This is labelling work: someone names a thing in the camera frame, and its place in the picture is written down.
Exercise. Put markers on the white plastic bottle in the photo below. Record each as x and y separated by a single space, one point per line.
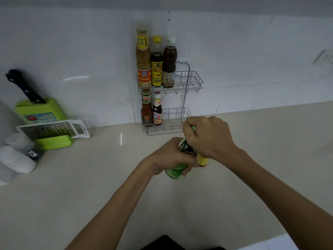
15 160

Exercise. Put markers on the small dark sauce bottle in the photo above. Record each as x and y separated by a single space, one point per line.
157 109

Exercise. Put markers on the small red chili sauce bottle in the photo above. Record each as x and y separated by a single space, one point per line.
146 111

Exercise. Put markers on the clear capped brown sauce bottle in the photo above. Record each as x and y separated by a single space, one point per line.
169 62

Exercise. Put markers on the person's left hand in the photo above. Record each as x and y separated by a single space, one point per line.
164 157

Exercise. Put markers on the white flat grater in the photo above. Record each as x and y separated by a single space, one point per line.
57 128

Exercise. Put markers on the person's left fingers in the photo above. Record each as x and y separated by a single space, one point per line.
191 163

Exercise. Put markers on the yellow capped dark sauce bottle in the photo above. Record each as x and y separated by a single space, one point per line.
156 67

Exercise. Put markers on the translucent capped dark bottle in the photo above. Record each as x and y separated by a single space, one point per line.
22 143

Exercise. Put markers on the green knife block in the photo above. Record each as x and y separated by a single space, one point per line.
41 111

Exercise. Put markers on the person's right hand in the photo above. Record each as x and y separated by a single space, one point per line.
212 137

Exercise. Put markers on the tall orange sauce bottle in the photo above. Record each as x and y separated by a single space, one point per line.
143 57

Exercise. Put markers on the green bottle with yellow label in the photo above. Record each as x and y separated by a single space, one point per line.
177 171

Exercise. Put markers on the person's right fingers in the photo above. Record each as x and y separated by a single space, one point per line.
191 132

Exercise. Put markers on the white wall socket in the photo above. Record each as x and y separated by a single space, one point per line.
324 57

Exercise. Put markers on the person's right forearm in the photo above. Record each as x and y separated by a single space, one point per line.
281 203

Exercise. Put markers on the green grater container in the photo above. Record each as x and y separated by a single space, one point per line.
53 142

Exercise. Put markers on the person's left forearm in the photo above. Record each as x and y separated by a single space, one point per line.
114 210

